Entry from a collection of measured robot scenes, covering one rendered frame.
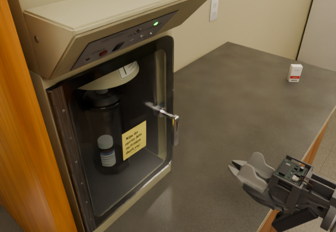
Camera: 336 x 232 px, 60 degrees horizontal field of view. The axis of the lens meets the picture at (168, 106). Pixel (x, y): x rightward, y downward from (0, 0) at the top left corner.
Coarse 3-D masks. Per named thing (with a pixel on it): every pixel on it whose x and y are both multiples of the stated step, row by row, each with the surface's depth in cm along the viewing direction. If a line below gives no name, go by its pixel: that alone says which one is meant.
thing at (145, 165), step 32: (128, 64) 57; (160, 64) 65; (96, 96) 54; (128, 96) 61; (160, 96) 70; (96, 128) 57; (128, 128) 65; (160, 128) 75; (96, 160) 60; (128, 160) 69; (160, 160) 81; (96, 192) 64; (128, 192) 74; (96, 224) 69
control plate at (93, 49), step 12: (144, 24) 45; (156, 24) 50; (108, 36) 40; (120, 36) 44; (132, 36) 48; (144, 36) 53; (84, 48) 39; (96, 48) 42; (108, 48) 46; (120, 48) 50
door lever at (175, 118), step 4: (164, 108) 72; (160, 112) 72; (164, 112) 72; (160, 116) 72; (168, 116) 71; (172, 116) 70; (176, 116) 70; (172, 120) 70; (176, 120) 69; (172, 124) 71; (176, 124) 70; (172, 128) 71; (176, 128) 71; (172, 132) 72; (176, 132) 72; (172, 136) 73; (176, 136) 73; (172, 140) 74; (176, 140) 73; (172, 144) 74; (176, 144) 74
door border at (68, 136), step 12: (60, 96) 47; (60, 108) 48; (60, 120) 49; (60, 132) 50; (72, 132) 52; (72, 144) 53; (72, 156) 54; (72, 180) 56; (84, 180) 59; (84, 192) 61; (84, 204) 62
